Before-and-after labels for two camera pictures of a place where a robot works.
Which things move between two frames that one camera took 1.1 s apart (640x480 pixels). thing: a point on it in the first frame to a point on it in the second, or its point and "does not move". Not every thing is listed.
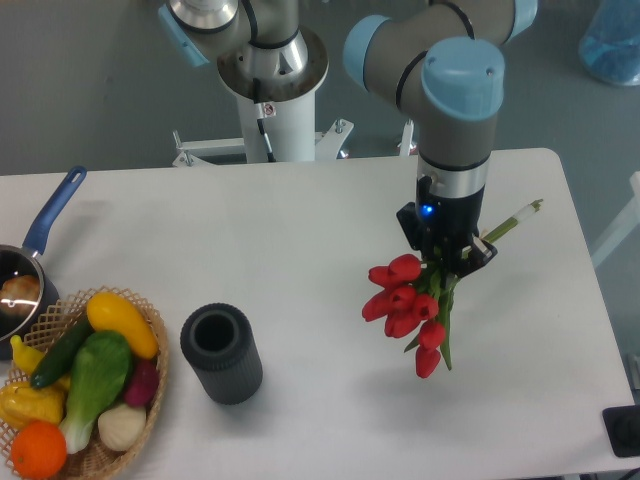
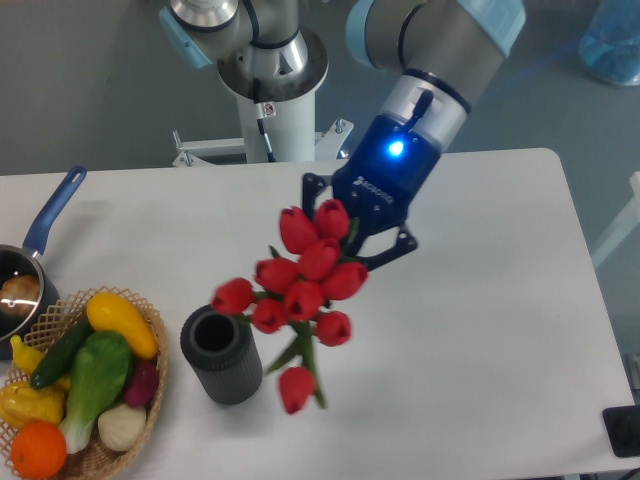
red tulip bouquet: [416, 298] to [295, 295]
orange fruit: [38, 450] does not move
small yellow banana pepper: [26, 357] does not move
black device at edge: [622, 426] does not move
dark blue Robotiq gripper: [441, 227] to [377, 185]
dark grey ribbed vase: [217, 342] does not move
